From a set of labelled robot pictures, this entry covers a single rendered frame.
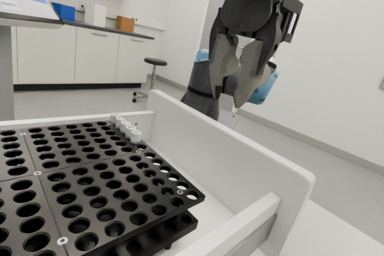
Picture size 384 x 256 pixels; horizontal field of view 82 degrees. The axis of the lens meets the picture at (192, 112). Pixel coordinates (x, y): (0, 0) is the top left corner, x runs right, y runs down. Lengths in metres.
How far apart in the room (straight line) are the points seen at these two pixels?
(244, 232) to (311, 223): 0.30
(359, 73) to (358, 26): 0.55
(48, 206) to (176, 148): 0.21
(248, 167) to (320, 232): 0.25
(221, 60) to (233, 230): 0.21
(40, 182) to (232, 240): 0.16
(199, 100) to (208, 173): 0.43
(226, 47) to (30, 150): 0.25
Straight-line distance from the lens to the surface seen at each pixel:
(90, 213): 0.19
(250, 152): 0.27
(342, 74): 3.39
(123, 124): 0.29
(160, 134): 0.39
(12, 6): 1.07
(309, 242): 0.46
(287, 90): 3.52
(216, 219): 0.29
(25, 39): 3.20
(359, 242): 0.54
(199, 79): 0.71
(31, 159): 0.25
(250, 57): 0.29
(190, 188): 0.22
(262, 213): 0.24
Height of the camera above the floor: 1.03
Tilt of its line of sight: 18 degrees down
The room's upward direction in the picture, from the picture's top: 13 degrees clockwise
